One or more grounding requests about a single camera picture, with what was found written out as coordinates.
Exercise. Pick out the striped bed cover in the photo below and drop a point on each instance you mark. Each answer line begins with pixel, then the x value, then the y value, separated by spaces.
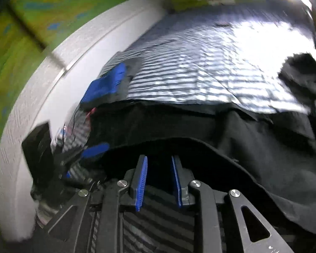
pixel 200 71

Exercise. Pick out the black pants with red waistband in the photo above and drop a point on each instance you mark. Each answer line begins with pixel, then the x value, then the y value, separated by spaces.
pixel 200 126

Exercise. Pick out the green landscape wall poster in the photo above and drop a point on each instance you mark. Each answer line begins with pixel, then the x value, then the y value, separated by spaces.
pixel 55 5

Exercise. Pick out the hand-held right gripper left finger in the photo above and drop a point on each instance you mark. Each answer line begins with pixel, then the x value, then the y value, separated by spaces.
pixel 141 181

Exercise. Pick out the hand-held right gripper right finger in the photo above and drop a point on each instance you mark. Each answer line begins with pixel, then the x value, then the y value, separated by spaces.
pixel 177 181

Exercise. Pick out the grey folded garment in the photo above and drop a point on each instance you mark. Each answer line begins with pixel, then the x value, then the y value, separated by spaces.
pixel 133 66

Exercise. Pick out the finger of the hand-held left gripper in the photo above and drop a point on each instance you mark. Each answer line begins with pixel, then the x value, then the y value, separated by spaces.
pixel 69 175
pixel 94 150

